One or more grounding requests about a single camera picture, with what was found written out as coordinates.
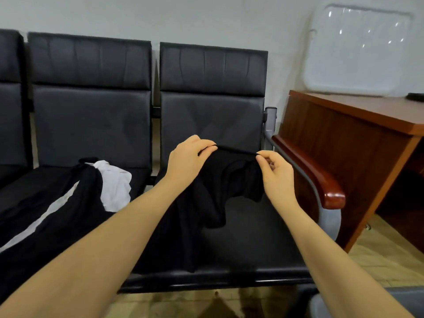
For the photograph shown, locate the person's right hand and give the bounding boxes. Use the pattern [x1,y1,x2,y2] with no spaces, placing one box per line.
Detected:
[256,149,299,213]

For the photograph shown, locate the person's left hand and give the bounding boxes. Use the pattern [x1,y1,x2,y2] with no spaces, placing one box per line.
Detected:
[163,134,220,191]

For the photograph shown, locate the black garment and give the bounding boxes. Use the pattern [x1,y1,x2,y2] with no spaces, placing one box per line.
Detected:
[136,148,266,272]

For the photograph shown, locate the pile of clothes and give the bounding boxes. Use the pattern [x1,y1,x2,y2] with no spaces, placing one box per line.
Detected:
[0,157,133,302]

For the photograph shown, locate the grey plastic storage bin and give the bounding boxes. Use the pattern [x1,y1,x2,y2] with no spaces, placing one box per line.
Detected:
[308,284,424,318]

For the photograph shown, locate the person's left forearm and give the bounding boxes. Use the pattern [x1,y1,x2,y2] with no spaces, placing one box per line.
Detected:
[0,178,183,318]

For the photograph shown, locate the person's right forearm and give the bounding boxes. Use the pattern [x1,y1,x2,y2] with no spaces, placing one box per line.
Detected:
[275,202,398,318]

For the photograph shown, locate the brown wooden bench armrest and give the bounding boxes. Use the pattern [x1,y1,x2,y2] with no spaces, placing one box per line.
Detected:
[272,134,347,211]

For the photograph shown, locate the black leather bench seat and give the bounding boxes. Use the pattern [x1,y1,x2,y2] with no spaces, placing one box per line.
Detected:
[0,28,30,189]
[119,42,315,293]
[0,31,156,216]

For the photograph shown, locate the brown wooden desk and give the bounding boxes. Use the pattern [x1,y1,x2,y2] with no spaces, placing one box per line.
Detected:
[277,89,424,252]

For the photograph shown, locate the white plastic tray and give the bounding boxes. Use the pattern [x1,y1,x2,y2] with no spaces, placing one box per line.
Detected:
[303,4,413,98]

